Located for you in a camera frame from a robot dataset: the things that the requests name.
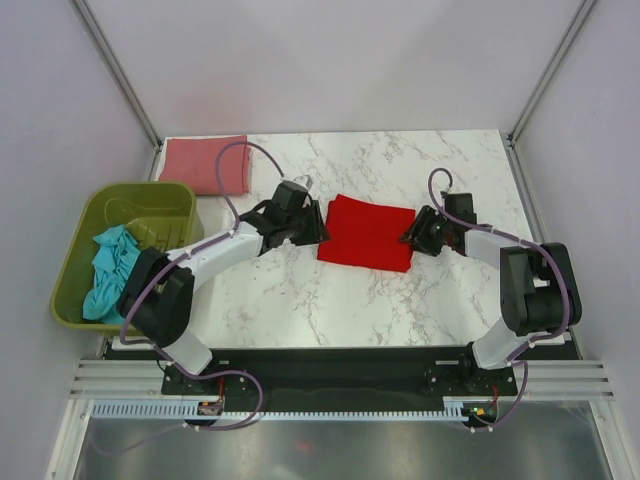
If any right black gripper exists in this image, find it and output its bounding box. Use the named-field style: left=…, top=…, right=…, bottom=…
left=398, top=204, right=453, bottom=257

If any red t shirt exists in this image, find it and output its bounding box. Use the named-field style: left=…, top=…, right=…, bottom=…
left=317, top=194, right=416, bottom=273

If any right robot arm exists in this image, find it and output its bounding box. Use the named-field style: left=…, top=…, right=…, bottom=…
left=400, top=193, right=582, bottom=394

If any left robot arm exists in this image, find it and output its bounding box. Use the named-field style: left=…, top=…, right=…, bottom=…
left=116, top=175, right=329, bottom=393

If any folded pink t shirt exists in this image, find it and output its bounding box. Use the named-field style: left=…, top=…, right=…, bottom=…
left=159, top=136, right=250, bottom=196

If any olive green laundry basket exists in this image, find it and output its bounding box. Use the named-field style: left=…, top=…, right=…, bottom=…
left=51, top=182, right=204, bottom=336

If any teal t shirt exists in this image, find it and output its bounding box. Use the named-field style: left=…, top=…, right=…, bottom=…
left=82, top=224, right=141, bottom=326

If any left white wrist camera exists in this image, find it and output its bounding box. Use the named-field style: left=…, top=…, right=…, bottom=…
left=293, top=175, right=313, bottom=191

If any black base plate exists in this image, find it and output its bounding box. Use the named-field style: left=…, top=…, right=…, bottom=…
left=161, top=347, right=517, bottom=412

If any white slotted cable duct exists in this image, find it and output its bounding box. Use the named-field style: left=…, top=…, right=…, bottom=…
left=90, top=398, right=468, bottom=422

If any right aluminium frame post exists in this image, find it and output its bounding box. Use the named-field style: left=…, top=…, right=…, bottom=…
left=502, top=0, right=599, bottom=149

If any aluminium frame post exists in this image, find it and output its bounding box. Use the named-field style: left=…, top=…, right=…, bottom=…
left=69, top=0, right=162, bottom=151
left=502, top=0, right=599, bottom=149

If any left aluminium frame post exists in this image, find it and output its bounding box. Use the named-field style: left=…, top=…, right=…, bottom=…
left=69, top=0, right=162, bottom=151

